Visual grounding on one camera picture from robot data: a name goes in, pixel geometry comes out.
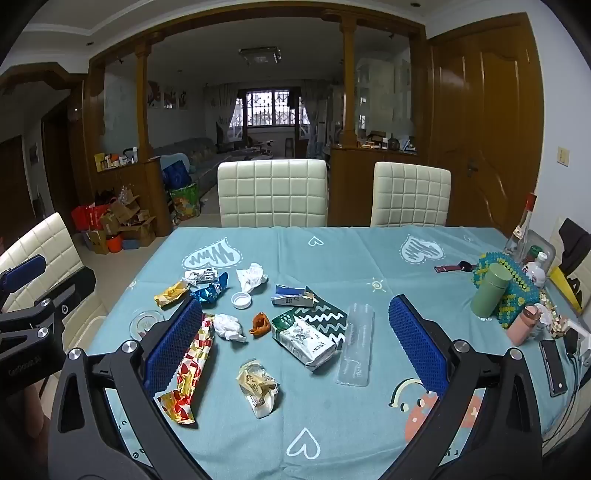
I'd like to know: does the cream quilted chair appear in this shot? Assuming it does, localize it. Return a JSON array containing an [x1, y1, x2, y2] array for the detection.
[[0, 212, 93, 319], [370, 161, 452, 228], [217, 159, 328, 228]]

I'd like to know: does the beaded tissue box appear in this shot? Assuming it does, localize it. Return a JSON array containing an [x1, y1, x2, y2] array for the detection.
[[472, 252, 541, 329]]

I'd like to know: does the cream snack wrapper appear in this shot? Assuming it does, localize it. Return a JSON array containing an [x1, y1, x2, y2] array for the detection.
[[236, 360, 281, 419]]

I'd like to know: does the pink bottle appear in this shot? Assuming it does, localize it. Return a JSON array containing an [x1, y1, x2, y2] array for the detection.
[[506, 305, 542, 346]]

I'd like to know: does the black phone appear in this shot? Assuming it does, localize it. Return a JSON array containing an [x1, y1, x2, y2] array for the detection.
[[539, 339, 568, 398]]

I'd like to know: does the colourful printed bag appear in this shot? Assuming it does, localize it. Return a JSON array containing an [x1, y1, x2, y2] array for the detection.
[[168, 183, 201, 221]]

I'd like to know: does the blue foil wrapper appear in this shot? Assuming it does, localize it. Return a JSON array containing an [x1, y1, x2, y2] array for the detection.
[[190, 272, 229, 304]]

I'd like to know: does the row of boxes and bottles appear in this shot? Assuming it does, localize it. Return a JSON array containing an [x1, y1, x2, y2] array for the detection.
[[95, 148, 139, 171]]

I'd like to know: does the white bottle with green cap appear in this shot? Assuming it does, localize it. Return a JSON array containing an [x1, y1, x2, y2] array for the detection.
[[522, 251, 549, 289]]

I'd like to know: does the pile of cardboard boxes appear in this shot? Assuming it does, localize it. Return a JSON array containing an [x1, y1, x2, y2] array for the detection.
[[85, 194, 158, 254]]

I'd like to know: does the blue white small carton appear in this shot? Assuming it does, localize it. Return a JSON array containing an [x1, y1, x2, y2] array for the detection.
[[270, 285, 317, 309]]

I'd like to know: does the silver foil wrapper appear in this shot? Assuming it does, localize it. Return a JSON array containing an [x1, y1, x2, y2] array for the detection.
[[184, 268, 219, 287]]

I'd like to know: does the green white carton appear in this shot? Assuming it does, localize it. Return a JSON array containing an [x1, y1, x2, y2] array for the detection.
[[271, 310, 336, 370]]

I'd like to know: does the red bag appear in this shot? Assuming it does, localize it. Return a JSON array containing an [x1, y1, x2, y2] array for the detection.
[[71, 205, 105, 232]]

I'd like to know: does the orange wrapper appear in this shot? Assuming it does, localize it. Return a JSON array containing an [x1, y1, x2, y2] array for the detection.
[[249, 312, 272, 337]]

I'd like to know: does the wooden partition cabinet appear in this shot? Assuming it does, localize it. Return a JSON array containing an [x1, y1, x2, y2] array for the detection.
[[95, 157, 174, 236], [330, 145, 421, 227]]

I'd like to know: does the black bag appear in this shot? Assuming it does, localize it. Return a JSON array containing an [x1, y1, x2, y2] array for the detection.
[[558, 218, 591, 301]]

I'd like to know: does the glass ashtray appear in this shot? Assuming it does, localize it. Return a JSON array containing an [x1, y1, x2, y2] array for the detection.
[[130, 310, 166, 340]]

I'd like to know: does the dark green zigzag packet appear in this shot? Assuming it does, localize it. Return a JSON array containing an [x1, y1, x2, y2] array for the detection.
[[302, 286, 348, 344]]

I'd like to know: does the blue bag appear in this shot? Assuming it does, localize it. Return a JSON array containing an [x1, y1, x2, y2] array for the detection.
[[161, 161, 191, 189]]

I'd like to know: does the glass bottle with red cap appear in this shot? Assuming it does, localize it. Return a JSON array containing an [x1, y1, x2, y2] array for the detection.
[[504, 193, 537, 259]]

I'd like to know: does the yellow snack wrapper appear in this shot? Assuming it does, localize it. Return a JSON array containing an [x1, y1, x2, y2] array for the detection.
[[154, 282, 190, 308]]

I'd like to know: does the clear plastic tray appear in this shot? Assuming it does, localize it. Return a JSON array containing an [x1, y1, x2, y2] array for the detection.
[[335, 303, 374, 387]]

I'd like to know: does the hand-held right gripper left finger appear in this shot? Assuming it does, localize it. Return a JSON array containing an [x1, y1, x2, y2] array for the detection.
[[48, 295, 206, 480]]

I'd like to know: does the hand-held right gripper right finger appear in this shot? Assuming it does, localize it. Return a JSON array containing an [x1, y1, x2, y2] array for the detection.
[[383, 294, 543, 480]]

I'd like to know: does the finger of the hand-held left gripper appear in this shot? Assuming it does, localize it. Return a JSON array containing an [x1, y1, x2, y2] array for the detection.
[[0, 267, 97, 344], [0, 254, 47, 301]]

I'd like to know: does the teal printed tablecloth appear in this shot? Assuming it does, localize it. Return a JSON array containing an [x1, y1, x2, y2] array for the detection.
[[85, 226, 571, 480]]

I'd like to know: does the green canister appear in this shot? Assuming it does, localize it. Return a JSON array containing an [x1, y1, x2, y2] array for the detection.
[[471, 263, 513, 319]]

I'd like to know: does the ceiling light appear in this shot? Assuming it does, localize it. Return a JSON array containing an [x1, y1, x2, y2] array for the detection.
[[239, 46, 282, 65]]

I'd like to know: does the grey sofa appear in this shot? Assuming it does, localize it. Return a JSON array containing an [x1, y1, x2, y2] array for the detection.
[[152, 137, 218, 181]]

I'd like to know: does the barred window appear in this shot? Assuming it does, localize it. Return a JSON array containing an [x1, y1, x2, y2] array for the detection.
[[238, 90, 296, 127]]

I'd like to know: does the wooden door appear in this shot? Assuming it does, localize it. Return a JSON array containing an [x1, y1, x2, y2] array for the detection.
[[427, 14, 543, 227]]

